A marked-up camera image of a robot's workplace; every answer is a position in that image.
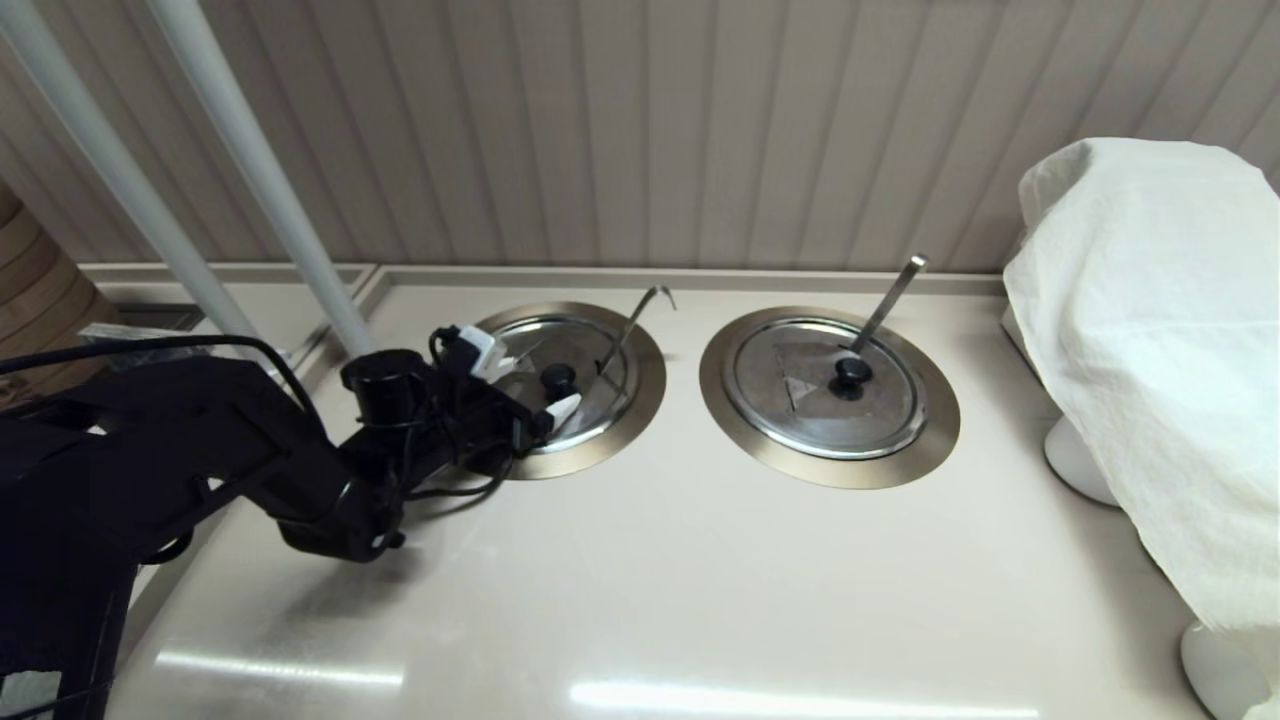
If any right steel pot lid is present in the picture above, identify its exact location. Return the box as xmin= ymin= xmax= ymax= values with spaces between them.
xmin=722 ymin=318 xmax=929 ymax=461

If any white round pole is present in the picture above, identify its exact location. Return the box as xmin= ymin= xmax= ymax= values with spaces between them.
xmin=148 ymin=0 xmax=377 ymax=358
xmin=0 ymin=0 xmax=251 ymax=341

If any brown wooden steamer stack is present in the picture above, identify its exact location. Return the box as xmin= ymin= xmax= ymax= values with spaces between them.
xmin=0 ymin=180 xmax=123 ymax=401

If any left steel pot lid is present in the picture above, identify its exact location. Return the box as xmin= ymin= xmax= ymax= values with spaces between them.
xmin=485 ymin=314 xmax=638 ymax=456

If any white cloth cover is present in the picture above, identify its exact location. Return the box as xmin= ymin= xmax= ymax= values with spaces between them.
xmin=1003 ymin=138 xmax=1280 ymax=696

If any steel ladle hooked handle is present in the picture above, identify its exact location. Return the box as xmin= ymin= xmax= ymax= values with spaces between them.
xmin=597 ymin=285 xmax=678 ymax=386

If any grey framed recessed tray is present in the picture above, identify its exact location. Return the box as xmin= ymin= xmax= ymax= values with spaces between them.
xmin=78 ymin=303 xmax=206 ymax=349

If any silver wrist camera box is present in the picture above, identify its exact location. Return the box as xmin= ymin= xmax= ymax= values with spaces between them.
xmin=438 ymin=325 xmax=501 ymax=379

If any white rounded stand base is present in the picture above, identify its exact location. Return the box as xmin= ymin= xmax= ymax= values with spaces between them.
xmin=1180 ymin=620 xmax=1273 ymax=720
xmin=1044 ymin=415 xmax=1123 ymax=508

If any steel ladle straight handle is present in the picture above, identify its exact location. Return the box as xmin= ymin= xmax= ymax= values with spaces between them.
xmin=850 ymin=254 xmax=929 ymax=356

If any steel pot lid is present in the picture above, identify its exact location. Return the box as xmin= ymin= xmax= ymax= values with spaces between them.
xmin=722 ymin=318 xmax=929 ymax=461
xmin=485 ymin=314 xmax=638 ymax=456

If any brass counter ring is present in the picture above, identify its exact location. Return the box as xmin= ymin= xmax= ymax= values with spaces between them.
xmin=699 ymin=306 xmax=961 ymax=491
xmin=468 ymin=302 xmax=668 ymax=481

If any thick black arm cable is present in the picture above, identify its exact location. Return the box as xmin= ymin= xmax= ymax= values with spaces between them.
xmin=0 ymin=335 xmax=323 ymax=423

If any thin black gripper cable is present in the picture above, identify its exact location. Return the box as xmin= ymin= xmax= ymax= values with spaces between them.
xmin=400 ymin=420 xmax=521 ymax=501

